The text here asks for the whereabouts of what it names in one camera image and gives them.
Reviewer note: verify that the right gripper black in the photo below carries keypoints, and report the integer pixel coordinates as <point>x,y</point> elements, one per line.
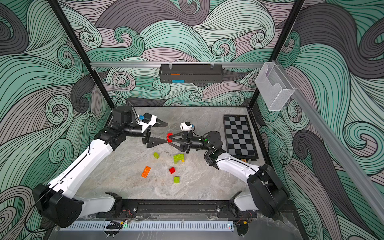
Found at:
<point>187,140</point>

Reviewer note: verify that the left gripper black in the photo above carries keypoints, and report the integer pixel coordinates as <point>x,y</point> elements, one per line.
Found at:
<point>150,143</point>

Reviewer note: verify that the large lime 2x4 brick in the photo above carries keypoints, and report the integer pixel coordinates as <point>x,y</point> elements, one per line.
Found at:
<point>179,158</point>

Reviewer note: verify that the red brick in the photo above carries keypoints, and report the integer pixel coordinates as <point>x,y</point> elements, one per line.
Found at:
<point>169,140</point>
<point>172,170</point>

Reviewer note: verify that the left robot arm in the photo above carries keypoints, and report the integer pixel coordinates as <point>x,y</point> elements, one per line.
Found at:
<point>56,201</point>

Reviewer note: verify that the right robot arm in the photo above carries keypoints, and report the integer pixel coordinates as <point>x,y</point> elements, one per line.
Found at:
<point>266,191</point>

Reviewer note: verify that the orange 2x4 brick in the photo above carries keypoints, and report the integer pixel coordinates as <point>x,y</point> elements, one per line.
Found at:
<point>146,172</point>

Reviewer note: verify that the checkerboard mat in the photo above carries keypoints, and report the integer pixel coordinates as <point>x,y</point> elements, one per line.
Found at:
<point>239,139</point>

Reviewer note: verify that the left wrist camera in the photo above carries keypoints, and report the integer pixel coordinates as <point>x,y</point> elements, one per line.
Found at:
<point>146,121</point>

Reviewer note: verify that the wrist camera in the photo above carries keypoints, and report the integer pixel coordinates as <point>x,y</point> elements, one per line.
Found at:
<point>187,126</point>
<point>146,121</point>

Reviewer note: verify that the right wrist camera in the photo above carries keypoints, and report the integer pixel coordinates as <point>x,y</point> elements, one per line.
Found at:
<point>187,126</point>

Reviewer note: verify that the black wall tray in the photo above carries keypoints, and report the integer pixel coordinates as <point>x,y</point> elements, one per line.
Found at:
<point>200,75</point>

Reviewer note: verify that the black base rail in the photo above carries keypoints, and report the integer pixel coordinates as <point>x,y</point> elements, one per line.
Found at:
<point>143,208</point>

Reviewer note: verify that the aluminium wall rail back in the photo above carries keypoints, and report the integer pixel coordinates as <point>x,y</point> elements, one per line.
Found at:
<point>136,64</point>

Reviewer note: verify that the aluminium wall rail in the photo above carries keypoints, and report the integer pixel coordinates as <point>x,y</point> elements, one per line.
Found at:
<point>136,64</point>
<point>367,188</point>

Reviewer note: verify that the clear plastic wall bin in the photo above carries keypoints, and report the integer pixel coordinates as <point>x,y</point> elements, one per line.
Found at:
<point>274,86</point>

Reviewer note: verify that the white slotted cable duct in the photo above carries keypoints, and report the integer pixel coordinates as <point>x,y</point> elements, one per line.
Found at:
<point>227,226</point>

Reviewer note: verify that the aluminium wall rail right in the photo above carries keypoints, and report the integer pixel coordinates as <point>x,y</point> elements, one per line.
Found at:
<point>367,188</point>

